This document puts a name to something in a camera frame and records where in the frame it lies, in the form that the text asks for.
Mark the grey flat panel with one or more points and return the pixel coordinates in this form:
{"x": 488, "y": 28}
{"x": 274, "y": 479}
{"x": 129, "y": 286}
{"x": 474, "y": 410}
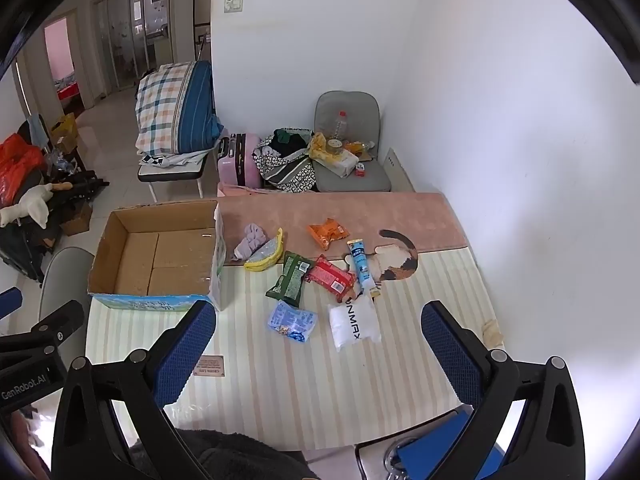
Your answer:
{"x": 397, "y": 172}

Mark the white pillow packet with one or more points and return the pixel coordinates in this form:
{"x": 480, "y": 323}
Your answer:
{"x": 354, "y": 322}

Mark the white plush goose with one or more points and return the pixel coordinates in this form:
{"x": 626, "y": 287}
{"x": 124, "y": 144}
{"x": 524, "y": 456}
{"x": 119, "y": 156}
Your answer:
{"x": 30, "y": 205}

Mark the green snack packet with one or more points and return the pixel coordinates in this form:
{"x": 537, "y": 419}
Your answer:
{"x": 290, "y": 280}

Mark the blue stool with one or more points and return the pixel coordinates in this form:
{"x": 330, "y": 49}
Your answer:
{"x": 440, "y": 440}

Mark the pile of black equipment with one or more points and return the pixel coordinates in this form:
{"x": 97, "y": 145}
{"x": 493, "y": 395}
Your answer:
{"x": 75, "y": 190}

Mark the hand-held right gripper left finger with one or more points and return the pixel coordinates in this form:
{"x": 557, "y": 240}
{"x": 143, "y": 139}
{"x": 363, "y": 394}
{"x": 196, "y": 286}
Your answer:
{"x": 187, "y": 350}

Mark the purple cloth scrunchie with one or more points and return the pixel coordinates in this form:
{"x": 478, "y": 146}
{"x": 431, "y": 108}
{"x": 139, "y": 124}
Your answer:
{"x": 250, "y": 242}

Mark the plaid quilt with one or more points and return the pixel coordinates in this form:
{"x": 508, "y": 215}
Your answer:
{"x": 165, "y": 105}

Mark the blue and white snack packet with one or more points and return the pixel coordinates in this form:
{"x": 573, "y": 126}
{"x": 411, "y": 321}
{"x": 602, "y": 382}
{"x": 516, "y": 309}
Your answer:
{"x": 292, "y": 321}

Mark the light blue long packet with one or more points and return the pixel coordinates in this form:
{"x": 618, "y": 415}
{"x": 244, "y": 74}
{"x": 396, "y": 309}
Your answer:
{"x": 361, "y": 265}

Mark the black and white patterned bag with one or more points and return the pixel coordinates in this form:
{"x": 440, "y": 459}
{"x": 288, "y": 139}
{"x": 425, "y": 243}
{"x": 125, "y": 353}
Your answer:
{"x": 285, "y": 170}

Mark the orange snack packet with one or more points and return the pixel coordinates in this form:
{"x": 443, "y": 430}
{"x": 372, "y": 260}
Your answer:
{"x": 327, "y": 232}

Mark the clear plastic bottle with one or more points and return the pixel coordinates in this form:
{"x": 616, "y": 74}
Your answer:
{"x": 339, "y": 126}

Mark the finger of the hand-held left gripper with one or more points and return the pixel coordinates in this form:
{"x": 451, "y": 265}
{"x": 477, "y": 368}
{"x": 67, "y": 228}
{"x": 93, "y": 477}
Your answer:
{"x": 9, "y": 302}
{"x": 62, "y": 320}

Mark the yellow plastic bag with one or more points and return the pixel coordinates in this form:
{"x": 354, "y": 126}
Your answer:
{"x": 335, "y": 162}

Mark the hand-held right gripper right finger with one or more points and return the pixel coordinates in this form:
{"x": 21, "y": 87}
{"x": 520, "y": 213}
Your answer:
{"x": 447, "y": 350}

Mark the pink suitcase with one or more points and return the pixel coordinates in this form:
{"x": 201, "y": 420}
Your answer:
{"x": 240, "y": 160}

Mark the red plastic bag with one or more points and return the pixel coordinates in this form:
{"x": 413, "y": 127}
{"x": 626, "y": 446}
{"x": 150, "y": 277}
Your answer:
{"x": 17, "y": 160}

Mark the wall switch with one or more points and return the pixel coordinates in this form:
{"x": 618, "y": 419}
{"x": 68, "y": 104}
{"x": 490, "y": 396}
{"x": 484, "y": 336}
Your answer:
{"x": 233, "y": 4}

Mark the red snack packet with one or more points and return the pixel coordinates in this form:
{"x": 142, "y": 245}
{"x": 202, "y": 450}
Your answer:
{"x": 330, "y": 277}

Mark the yellow snack packet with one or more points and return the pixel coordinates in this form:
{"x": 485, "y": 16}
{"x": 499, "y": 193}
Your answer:
{"x": 265, "y": 257}

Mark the pink paper bag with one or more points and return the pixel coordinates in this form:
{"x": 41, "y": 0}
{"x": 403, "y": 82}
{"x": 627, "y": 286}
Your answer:
{"x": 240, "y": 190}

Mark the brown tape roll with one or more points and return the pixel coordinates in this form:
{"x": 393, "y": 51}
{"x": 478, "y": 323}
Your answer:
{"x": 334, "y": 147}

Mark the glass sliding door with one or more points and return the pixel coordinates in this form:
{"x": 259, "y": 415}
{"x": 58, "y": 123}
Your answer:
{"x": 130, "y": 35}

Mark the small red and white box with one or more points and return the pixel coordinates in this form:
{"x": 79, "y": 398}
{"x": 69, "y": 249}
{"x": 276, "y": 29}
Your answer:
{"x": 361, "y": 170}

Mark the yellow cardboard box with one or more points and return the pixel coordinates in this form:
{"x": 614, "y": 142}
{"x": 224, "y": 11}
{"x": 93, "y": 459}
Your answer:
{"x": 65, "y": 130}

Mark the grey cushioned chair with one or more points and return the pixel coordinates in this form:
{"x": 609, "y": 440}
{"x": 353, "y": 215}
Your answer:
{"x": 360, "y": 110}

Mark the person's left forearm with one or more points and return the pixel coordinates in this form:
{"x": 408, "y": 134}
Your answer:
{"x": 25, "y": 450}

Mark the small brown cardboard box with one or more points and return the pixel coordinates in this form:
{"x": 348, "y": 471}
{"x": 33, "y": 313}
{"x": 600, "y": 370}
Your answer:
{"x": 77, "y": 220}

